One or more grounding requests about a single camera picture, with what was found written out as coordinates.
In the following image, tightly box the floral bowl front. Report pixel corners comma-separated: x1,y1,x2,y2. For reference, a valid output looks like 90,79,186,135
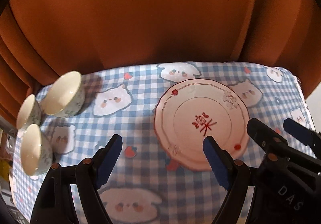
20,124,53,176

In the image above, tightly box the floral bowl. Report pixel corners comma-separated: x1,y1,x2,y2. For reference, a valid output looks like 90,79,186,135
20,124,53,176
16,94,41,130
41,71,85,118

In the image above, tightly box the small red-pattern white plate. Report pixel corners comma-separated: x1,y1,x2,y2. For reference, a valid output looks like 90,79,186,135
154,79,249,171

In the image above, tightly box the blue checkered bear tablecloth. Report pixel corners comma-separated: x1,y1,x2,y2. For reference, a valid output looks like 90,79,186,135
8,61,317,224

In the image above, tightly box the orange curtain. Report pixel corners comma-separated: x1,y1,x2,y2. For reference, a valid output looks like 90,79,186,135
1,0,320,124

